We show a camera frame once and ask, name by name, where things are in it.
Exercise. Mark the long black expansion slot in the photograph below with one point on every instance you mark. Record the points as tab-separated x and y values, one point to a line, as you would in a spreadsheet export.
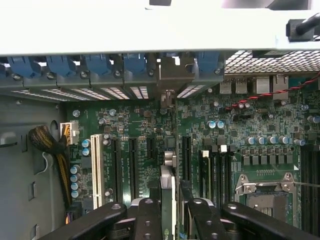
186	157
115	170
133	167

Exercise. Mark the white power connector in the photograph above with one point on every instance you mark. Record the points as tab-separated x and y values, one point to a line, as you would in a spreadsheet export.
72	132

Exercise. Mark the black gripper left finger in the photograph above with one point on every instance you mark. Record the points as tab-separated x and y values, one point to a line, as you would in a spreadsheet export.
148	222

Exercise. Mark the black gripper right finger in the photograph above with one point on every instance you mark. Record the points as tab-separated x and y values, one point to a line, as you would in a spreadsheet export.
205	225

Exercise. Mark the perforated metal slot cover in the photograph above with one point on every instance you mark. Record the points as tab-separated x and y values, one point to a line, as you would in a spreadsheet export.
110	83
207	80
10	87
42	83
140	92
75	83

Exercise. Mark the green Dell motherboard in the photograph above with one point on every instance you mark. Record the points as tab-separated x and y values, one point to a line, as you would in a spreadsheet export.
250	120

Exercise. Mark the CPU socket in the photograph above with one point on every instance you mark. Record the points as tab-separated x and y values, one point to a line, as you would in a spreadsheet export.
265	207

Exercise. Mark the open grey PC case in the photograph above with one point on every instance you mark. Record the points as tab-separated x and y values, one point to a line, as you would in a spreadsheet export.
125	30

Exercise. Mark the thin metal locking lever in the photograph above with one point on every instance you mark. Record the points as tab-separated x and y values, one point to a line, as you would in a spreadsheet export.
307	185

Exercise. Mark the white expansion slot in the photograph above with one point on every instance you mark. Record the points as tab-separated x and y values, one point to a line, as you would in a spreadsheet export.
96	170

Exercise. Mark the black rear panel latch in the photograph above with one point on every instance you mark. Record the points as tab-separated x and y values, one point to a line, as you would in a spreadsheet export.
292	27

